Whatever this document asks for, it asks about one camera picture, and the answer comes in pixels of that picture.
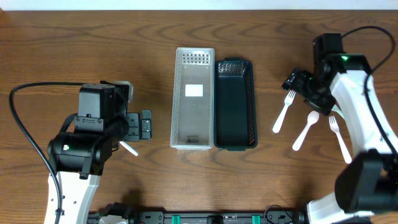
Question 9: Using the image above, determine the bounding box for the white plastic fork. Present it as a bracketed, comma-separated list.
[328, 116, 352, 164]
[272, 90, 295, 133]

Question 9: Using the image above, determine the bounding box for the white plastic spoon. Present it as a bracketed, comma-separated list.
[292, 111, 320, 151]

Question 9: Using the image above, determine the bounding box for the black plastic basket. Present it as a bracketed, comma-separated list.
[214, 57, 258, 151]

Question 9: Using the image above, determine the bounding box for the mint green plastic fork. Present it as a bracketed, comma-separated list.
[331, 105, 345, 119]

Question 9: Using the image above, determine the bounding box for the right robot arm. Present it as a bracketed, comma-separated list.
[281, 33, 397, 223]

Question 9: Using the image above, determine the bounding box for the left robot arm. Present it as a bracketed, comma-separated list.
[45, 81, 152, 223]

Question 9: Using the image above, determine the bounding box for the white spoon under left gripper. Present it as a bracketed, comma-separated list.
[119, 141, 139, 156]

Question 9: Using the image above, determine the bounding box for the clear plastic basket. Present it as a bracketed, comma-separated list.
[170, 47, 215, 151]

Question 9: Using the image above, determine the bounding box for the white label in basket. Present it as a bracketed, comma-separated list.
[185, 84, 203, 97]

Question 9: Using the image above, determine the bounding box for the right black cable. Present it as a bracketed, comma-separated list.
[340, 25, 398, 156]

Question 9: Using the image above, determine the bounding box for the black cable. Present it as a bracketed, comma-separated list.
[340, 25, 398, 156]
[8, 82, 91, 224]

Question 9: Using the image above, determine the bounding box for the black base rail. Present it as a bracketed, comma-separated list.
[86, 202, 309, 224]

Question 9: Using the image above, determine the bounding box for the left black cable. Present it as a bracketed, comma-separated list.
[8, 82, 91, 224]

